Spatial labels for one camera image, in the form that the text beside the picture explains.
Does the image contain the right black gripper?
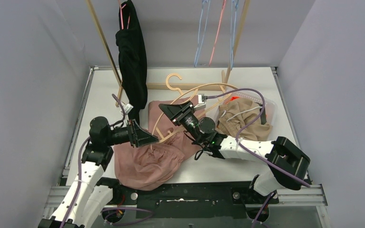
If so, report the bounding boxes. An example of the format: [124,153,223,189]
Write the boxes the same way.
[159,101,204,143]

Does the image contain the wooden hanger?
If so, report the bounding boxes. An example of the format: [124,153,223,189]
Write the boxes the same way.
[147,73,238,143]

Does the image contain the pink shorts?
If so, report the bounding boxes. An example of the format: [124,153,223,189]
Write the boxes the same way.
[113,101,200,191]

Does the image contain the beige shorts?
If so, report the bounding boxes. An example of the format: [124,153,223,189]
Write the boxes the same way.
[216,98,273,141]

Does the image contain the pink hanger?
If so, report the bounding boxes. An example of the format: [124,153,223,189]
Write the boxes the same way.
[208,0,227,67]
[118,0,131,30]

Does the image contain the light blue wire hanger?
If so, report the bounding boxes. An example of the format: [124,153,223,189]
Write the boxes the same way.
[229,0,239,70]

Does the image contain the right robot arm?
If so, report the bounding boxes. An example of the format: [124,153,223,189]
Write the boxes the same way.
[158,101,310,203]

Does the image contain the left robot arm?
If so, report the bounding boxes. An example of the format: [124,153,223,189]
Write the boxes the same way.
[38,116,159,228]

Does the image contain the black shorts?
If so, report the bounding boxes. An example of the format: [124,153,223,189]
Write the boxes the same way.
[115,0,148,124]

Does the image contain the pink hanger on black shorts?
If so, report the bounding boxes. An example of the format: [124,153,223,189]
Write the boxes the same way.
[118,0,131,30]

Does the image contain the wooden clothes rack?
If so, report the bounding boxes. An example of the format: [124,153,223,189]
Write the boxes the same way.
[86,0,250,96]

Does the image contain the white plastic basket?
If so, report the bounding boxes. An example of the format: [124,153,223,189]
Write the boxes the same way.
[214,91,277,141]

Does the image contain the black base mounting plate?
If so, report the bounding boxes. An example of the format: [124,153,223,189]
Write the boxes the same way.
[108,181,279,219]

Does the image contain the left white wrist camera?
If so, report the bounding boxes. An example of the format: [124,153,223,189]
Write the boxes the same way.
[121,103,134,115]

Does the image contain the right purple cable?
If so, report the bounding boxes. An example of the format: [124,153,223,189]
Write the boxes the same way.
[206,88,311,189]

